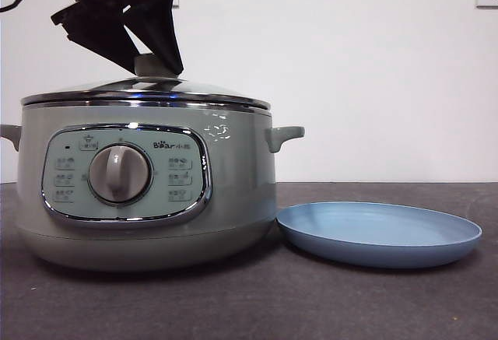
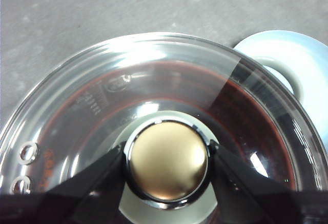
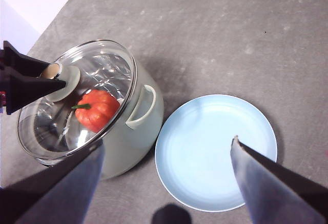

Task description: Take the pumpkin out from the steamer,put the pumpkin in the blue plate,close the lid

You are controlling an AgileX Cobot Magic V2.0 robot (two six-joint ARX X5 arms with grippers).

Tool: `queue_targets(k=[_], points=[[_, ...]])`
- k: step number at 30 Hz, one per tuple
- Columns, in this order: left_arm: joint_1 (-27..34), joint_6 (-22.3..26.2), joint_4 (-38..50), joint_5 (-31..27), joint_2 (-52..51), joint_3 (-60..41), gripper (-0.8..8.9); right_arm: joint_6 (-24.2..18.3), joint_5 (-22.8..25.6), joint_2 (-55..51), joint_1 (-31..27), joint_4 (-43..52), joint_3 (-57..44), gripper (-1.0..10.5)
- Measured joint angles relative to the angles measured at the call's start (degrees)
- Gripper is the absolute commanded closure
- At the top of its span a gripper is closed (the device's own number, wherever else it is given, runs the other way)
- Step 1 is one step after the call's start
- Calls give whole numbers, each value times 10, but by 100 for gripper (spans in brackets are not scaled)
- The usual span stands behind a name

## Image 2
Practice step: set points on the blue round plate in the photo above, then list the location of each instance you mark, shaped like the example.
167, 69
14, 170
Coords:
302, 52

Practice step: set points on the pale green electric steamer pot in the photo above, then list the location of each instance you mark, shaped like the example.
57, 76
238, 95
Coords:
294, 85

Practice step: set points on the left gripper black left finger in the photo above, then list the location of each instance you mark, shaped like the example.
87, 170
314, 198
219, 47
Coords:
77, 203

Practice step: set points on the glass lid with green knob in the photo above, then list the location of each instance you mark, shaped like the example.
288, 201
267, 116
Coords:
169, 162

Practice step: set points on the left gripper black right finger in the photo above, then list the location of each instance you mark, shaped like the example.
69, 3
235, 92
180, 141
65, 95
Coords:
256, 198

